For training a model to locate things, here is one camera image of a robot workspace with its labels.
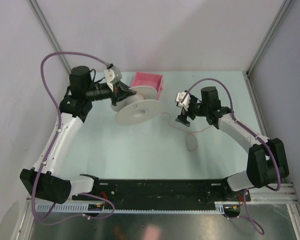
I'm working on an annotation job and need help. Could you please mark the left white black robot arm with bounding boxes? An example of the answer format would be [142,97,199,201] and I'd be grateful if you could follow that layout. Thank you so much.
[20,64,136,204]

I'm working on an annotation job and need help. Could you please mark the white plastic spool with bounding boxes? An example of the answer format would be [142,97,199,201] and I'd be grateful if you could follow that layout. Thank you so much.
[111,85,162,126]

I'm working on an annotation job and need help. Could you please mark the orange wire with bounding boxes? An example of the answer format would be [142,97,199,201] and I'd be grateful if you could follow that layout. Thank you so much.
[159,112,213,152]

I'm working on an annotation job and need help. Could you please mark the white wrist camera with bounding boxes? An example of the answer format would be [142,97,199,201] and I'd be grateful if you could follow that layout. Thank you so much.
[103,63,122,92]
[175,91,191,111]

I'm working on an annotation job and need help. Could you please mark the right aluminium corner post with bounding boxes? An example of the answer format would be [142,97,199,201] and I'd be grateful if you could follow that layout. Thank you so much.
[247,0,296,73]

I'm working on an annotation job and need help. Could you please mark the left aluminium corner post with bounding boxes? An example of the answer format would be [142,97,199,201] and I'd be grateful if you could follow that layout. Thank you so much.
[26,0,75,78]

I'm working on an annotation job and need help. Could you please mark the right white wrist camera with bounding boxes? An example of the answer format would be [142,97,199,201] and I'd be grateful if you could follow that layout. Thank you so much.
[175,91,191,111]

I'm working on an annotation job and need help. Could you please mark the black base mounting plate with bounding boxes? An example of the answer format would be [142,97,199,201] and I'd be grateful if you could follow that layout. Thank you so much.
[87,178,247,201]

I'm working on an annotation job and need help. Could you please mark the aluminium corner post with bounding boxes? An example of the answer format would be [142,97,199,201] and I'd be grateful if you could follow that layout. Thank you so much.
[26,0,75,78]
[247,0,296,73]

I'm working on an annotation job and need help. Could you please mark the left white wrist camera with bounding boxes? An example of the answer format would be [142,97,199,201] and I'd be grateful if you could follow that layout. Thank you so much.
[103,63,122,92]

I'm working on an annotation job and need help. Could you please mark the aluminium frame rail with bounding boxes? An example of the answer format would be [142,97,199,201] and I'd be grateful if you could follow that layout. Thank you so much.
[249,183,299,205]

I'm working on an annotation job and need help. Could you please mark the grey slotted cable duct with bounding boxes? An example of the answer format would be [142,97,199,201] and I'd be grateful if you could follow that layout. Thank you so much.
[35,201,225,215]

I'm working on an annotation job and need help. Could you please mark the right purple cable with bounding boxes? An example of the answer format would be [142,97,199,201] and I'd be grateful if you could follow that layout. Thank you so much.
[182,77,282,236]

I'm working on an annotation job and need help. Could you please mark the pink plastic box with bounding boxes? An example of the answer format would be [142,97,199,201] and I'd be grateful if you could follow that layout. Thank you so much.
[131,72,163,100]

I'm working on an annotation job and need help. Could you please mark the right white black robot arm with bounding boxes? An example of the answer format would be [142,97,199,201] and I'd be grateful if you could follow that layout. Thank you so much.
[175,86,289,201]

